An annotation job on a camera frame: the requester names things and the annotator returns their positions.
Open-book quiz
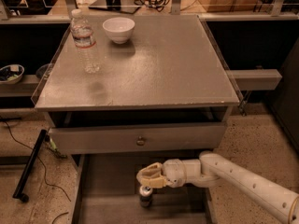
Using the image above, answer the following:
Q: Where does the grey drawer cabinet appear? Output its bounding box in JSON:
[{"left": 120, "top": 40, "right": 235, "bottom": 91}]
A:
[{"left": 31, "top": 14, "right": 244, "bottom": 224}]

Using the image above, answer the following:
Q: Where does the round brass drawer knob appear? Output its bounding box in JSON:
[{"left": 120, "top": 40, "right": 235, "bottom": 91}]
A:
[{"left": 136, "top": 136, "right": 146, "bottom": 146}]

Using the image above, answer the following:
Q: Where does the redbull can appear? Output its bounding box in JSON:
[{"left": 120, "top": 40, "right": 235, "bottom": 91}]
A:
[{"left": 139, "top": 186, "right": 153, "bottom": 207}]

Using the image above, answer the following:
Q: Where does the black bar on floor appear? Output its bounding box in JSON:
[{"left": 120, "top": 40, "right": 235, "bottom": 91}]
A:
[{"left": 13, "top": 130, "right": 47, "bottom": 203}]

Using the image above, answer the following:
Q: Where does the grey top drawer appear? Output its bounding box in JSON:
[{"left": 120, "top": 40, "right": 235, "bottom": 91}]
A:
[{"left": 50, "top": 122, "right": 227, "bottom": 154}]

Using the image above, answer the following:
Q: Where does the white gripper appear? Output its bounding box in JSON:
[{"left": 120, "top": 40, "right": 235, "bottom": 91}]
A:
[{"left": 137, "top": 159, "right": 186, "bottom": 189}]

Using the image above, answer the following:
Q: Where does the white ceramic bowl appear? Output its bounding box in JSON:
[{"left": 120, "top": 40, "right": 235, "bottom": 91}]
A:
[{"left": 103, "top": 17, "right": 135, "bottom": 44}]

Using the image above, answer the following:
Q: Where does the black floor cable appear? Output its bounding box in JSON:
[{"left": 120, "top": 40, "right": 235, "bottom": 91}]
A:
[{"left": 0, "top": 117, "right": 73, "bottom": 224}]

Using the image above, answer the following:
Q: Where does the clear plastic water bottle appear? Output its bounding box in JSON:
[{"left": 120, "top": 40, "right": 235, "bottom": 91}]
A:
[{"left": 70, "top": 9, "right": 100, "bottom": 73}]

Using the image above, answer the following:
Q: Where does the grey open middle drawer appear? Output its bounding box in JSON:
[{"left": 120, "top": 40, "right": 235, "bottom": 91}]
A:
[{"left": 69, "top": 150, "right": 218, "bottom": 224}]

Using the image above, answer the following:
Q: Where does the dark glass bowl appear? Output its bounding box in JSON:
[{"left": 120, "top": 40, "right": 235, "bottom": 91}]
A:
[{"left": 36, "top": 63, "right": 53, "bottom": 79}]

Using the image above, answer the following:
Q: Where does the black monitor stand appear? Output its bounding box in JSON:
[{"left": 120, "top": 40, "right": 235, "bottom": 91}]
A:
[{"left": 88, "top": 0, "right": 140, "bottom": 14}]

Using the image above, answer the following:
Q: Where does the grey side shelf ledge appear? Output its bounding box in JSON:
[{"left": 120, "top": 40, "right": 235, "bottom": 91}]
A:
[{"left": 227, "top": 69, "right": 282, "bottom": 91}]

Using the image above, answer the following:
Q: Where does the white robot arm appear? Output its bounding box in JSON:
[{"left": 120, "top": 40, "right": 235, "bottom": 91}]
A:
[{"left": 136, "top": 151, "right": 299, "bottom": 224}]

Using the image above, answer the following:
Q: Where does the bowl with small items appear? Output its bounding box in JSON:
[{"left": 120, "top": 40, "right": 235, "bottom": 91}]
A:
[{"left": 0, "top": 64, "right": 24, "bottom": 84}]

